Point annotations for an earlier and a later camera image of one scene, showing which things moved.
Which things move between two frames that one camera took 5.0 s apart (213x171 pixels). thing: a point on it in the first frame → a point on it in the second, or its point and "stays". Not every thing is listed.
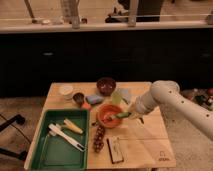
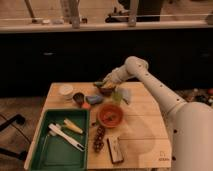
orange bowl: (106, 116) stays
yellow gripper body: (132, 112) → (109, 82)
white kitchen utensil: (56, 129) stays
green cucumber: (123, 115) → (98, 83)
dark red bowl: (106, 86) stays
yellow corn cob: (72, 127) stays
